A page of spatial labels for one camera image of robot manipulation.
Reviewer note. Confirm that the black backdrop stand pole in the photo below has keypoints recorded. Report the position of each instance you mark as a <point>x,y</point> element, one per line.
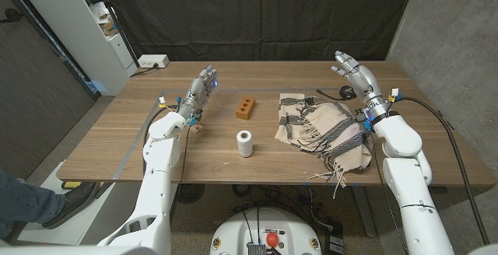
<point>118,25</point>

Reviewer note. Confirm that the person's leg in blue jeans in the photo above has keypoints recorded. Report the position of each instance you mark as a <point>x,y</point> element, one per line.
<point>23,204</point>

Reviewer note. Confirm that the red emergency stop button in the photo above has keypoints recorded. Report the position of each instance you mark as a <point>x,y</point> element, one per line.
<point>272,239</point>

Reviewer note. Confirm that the white robot torso base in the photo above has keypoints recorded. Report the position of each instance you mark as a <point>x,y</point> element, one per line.
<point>288,224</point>

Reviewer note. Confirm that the black floor power strip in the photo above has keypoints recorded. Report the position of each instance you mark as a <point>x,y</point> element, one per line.
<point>334,243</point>

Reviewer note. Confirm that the person's black shoe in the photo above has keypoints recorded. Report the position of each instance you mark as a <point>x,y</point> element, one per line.
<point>74,204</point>

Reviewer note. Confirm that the white thread spool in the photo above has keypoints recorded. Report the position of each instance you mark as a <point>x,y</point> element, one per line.
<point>244,146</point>

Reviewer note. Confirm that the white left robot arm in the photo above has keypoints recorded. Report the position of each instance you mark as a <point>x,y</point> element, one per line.
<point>159,177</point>

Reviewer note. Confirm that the small light wooden piece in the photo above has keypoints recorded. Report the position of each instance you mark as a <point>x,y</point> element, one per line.
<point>197,128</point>

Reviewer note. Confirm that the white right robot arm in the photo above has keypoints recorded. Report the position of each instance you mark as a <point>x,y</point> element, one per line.
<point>412,193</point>

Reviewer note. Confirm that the white shelf cabinet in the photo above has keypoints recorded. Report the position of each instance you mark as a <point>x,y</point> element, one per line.
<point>78,33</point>

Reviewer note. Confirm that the cardboard box on shelf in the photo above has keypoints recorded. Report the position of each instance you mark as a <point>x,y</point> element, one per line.
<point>109,27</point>

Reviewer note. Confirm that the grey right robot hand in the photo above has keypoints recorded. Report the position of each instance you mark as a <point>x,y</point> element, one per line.
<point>363,82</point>

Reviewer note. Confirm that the black curtain backdrop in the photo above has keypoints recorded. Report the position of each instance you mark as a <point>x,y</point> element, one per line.
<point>253,14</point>

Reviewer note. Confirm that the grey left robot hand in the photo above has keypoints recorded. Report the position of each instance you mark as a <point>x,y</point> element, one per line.
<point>200,91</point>

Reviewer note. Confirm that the brown block with three holes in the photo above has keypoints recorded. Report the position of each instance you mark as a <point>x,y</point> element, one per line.
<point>245,109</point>

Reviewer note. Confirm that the round black floor disc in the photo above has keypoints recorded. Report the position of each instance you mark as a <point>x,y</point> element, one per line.
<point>190,193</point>

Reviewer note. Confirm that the white power strip box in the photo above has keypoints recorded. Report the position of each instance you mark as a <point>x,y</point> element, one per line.
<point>153,61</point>

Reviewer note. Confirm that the beige black striped fringed scarf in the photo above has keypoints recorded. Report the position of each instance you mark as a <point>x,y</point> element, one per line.
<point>311,123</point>

